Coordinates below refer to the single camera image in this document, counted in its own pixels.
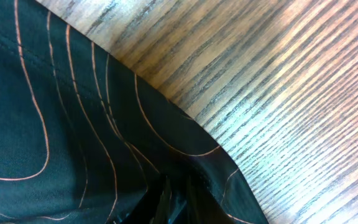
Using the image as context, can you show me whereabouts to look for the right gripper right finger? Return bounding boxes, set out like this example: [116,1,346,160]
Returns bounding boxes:
[186,177,234,224]

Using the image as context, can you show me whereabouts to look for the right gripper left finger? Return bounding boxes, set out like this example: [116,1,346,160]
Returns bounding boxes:
[126,176,172,224]

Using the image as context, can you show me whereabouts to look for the black cycling jersey orange lines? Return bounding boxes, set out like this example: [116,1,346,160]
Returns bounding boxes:
[0,1,267,223]

